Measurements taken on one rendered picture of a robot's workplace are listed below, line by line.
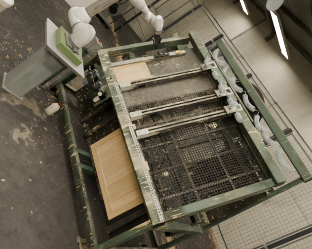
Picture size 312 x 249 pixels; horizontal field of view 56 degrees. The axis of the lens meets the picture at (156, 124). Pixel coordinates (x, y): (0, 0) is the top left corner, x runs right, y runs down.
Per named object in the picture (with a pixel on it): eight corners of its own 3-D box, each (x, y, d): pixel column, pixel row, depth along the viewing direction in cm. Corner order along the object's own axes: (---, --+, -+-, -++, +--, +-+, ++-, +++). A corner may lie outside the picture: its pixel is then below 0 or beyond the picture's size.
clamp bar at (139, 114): (128, 115, 315) (128, 101, 295) (227, 93, 343) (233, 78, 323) (131, 122, 310) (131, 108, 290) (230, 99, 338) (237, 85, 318)
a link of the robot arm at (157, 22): (164, 28, 334) (156, 23, 339) (166, 17, 321) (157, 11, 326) (158, 32, 330) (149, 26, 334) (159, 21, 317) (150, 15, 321)
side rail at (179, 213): (161, 216, 264) (162, 212, 255) (266, 182, 289) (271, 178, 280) (164, 224, 260) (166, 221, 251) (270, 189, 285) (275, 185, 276)
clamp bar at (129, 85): (118, 86, 336) (118, 71, 317) (212, 67, 364) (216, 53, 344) (121, 93, 331) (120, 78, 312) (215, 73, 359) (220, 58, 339)
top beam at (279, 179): (187, 37, 393) (188, 31, 384) (194, 36, 395) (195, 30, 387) (273, 187, 280) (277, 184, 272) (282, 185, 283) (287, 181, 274)
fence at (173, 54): (111, 65, 354) (111, 62, 351) (183, 52, 376) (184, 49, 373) (112, 68, 351) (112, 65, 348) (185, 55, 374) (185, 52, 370)
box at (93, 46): (82, 43, 345) (94, 34, 341) (89, 49, 355) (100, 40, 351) (84, 50, 339) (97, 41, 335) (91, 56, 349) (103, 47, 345)
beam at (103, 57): (97, 56, 369) (96, 50, 360) (106, 55, 372) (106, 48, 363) (151, 228, 257) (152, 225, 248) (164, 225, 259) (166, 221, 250)
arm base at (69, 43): (66, 48, 279) (71, 45, 278) (63, 32, 290) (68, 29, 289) (79, 58, 294) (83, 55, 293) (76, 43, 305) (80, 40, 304)
